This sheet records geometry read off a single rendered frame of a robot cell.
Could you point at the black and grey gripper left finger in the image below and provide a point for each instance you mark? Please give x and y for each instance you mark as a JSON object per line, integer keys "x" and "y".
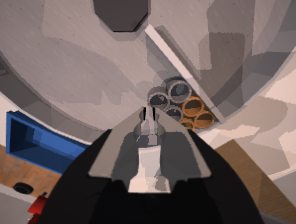
{"x": 112, "y": 156}

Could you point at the blue crate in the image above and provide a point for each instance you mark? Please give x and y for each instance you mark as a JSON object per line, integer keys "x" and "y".
{"x": 34, "y": 143}

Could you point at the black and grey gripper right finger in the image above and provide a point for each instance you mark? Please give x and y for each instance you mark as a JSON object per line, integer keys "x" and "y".
{"x": 186, "y": 156}

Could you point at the grey metal bushing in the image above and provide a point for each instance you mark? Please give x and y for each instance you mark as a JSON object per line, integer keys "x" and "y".
{"x": 178, "y": 116}
{"x": 184, "y": 95}
{"x": 155, "y": 91}

